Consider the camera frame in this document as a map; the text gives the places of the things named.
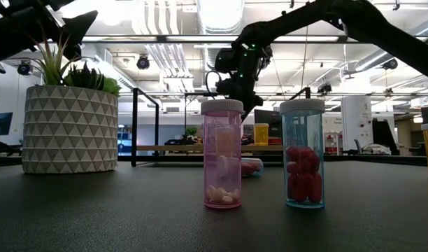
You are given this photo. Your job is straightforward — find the large blue bottle red pills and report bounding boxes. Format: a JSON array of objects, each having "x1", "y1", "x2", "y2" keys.
[{"x1": 279, "y1": 98, "x2": 326, "y2": 210}]

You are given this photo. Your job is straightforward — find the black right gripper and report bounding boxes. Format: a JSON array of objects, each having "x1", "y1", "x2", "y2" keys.
[{"x1": 216, "y1": 45, "x2": 271, "y2": 122}]

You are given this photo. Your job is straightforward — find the black table mat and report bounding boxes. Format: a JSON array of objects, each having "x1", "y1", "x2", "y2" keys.
[{"x1": 0, "y1": 160, "x2": 428, "y2": 252}]

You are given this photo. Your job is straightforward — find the tall pink bottle white pills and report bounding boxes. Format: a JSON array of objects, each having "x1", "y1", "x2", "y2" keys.
[{"x1": 201, "y1": 99, "x2": 245, "y2": 210}]

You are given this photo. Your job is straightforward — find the black background panel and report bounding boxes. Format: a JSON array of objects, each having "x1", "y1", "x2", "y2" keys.
[{"x1": 371, "y1": 118, "x2": 399, "y2": 156}]

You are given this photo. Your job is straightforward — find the green artificial succulent plant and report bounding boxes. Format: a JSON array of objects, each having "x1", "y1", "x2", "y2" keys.
[{"x1": 10, "y1": 34, "x2": 122, "y2": 97}]

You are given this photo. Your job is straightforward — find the white column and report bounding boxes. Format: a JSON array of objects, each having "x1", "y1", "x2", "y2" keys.
[{"x1": 341, "y1": 96, "x2": 373, "y2": 152}]

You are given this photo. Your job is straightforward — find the black computer monitor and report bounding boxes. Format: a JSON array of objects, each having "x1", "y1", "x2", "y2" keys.
[{"x1": 254, "y1": 109, "x2": 283, "y2": 144}]

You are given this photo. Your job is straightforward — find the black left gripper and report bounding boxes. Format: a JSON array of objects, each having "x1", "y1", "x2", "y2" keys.
[{"x1": 0, "y1": 0, "x2": 99, "y2": 64}]

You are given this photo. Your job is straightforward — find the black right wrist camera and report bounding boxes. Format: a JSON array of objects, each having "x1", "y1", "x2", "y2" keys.
[{"x1": 214, "y1": 48, "x2": 236, "y2": 74}]

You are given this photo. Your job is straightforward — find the black right camera cable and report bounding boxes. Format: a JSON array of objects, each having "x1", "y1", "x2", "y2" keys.
[{"x1": 204, "y1": 69, "x2": 222, "y2": 95}]

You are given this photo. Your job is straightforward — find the blue background screen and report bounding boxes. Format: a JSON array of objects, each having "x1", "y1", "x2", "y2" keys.
[{"x1": 0, "y1": 111, "x2": 14, "y2": 137}]

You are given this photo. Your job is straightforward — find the white triangle patterned plant pot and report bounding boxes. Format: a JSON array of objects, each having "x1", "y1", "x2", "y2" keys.
[{"x1": 21, "y1": 85, "x2": 120, "y2": 175}]

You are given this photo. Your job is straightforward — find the black frame wooden shelf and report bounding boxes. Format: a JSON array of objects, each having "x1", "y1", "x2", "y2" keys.
[{"x1": 131, "y1": 86, "x2": 312, "y2": 168}]

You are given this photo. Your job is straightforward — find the white bag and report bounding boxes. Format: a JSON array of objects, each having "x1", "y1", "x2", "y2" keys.
[{"x1": 360, "y1": 143, "x2": 392, "y2": 156}]

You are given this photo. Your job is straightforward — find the black framed linear ceiling light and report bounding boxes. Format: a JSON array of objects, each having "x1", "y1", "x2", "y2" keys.
[{"x1": 83, "y1": 34, "x2": 428, "y2": 45}]

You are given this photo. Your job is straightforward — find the black metal rig frame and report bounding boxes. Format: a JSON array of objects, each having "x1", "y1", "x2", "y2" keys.
[{"x1": 0, "y1": 153, "x2": 428, "y2": 167}]

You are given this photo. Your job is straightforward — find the small blue bottle red pills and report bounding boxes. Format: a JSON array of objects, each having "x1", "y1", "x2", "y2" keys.
[{"x1": 241, "y1": 157, "x2": 264, "y2": 179}]

